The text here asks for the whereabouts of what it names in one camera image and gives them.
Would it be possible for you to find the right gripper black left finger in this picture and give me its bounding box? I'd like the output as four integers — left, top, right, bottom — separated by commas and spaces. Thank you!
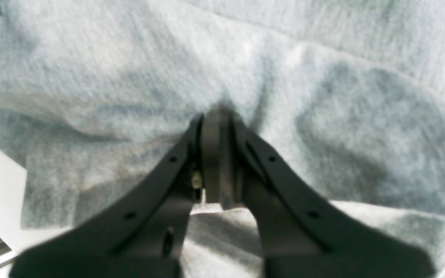
10, 113, 220, 278

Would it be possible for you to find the grey t-shirt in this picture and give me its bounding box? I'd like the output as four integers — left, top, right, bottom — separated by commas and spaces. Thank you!
0, 0, 445, 278

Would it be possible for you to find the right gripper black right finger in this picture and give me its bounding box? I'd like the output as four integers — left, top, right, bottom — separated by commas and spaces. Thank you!
219, 111, 435, 278

